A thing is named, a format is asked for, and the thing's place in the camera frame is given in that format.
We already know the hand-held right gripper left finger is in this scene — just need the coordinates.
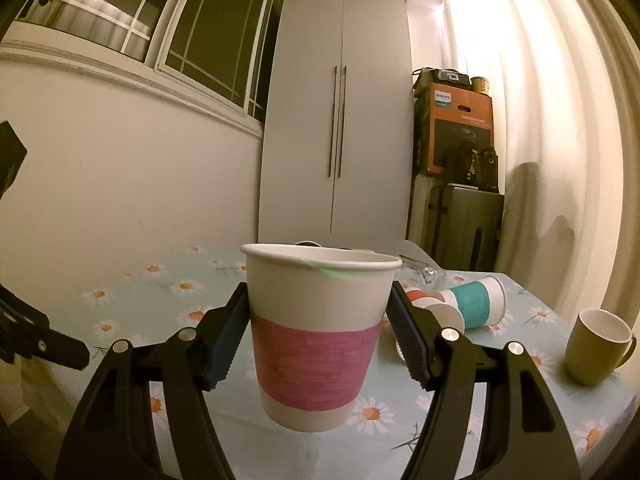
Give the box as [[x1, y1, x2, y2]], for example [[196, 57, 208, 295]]
[[54, 282, 251, 480]]

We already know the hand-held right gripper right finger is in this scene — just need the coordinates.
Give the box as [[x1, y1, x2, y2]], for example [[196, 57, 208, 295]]
[[387, 280, 583, 480]]

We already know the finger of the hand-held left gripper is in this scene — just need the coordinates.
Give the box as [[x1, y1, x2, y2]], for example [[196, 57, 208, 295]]
[[0, 285, 91, 372]]

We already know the pink band paper cup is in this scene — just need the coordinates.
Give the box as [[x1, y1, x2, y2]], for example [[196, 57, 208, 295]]
[[240, 242, 403, 433]]

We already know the red band paper cup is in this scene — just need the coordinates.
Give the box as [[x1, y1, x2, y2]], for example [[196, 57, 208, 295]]
[[395, 287, 466, 363]]

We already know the teal band paper cup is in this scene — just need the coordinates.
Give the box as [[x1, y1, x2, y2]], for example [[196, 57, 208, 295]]
[[440, 276, 507, 330]]

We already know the dark suitcase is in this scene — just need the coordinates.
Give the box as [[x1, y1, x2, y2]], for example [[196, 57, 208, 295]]
[[407, 175, 505, 273]]

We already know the olive green mug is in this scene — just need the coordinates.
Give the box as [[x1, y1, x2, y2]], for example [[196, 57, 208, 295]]
[[565, 308, 637, 387]]

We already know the black bag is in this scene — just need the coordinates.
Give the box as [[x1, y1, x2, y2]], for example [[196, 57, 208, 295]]
[[445, 145, 501, 193]]

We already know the white framed window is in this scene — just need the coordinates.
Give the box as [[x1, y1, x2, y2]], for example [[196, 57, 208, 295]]
[[0, 0, 286, 126]]

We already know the orange cardboard box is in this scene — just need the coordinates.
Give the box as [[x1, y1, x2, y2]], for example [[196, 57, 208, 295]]
[[414, 82, 495, 178]]

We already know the white wardrobe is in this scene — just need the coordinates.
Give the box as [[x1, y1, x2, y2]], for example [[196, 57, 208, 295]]
[[257, 0, 416, 248]]

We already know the black case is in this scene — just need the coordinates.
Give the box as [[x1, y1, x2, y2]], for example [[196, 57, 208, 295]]
[[412, 66, 471, 92]]

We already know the white curtain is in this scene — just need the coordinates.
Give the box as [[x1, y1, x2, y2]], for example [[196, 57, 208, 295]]
[[440, 0, 640, 341]]

